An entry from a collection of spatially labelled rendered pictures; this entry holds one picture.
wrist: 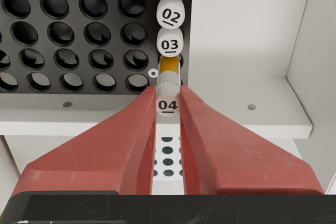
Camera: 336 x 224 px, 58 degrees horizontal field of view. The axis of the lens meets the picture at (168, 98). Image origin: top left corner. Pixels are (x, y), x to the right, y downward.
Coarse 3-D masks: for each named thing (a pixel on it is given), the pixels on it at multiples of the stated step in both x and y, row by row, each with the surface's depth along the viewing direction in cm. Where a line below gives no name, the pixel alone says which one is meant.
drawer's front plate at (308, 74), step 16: (320, 0) 18; (304, 16) 20; (320, 16) 18; (304, 32) 20; (320, 32) 18; (304, 48) 20; (320, 48) 18; (304, 64) 20; (320, 64) 18; (288, 80) 23; (304, 80) 20; (320, 80) 18; (304, 96) 20; (320, 96) 18; (320, 112) 18; (320, 128) 18; (304, 144) 20; (320, 144) 18; (304, 160) 20; (320, 160) 18; (320, 176) 18
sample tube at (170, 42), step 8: (160, 32) 14; (168, 32) 14; (176, 32) 14; (160, 40) 14; (168, 40) 14; (176, 40) 14; (160, 48) 14; (168, 48) 14; (176, 48) 14; (168, 56) 14
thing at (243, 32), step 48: (192, 0) 20; (240, 0) 20; (288, 0) 20; (192, 48) 22; (240, 48) 22; (288, 48) 22; (0, 96) 21; (48, 96) 21; (96, 96) 21; (240, 96) 21; (288, 96) 21
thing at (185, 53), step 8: (152, 0) 14; (184, 0) 14; (152, 8) 14; (184, 8) 14; (152, 16) 14; (152, 24) 14; (184, 24) 14; (152, 32) 15; (184, 32) 15; (152, 40) 15; (184, 40) 15; (184, 48) 15; (184, 56) 15; (184, 64) 16; (184, 72) 16; (184, 80) 16
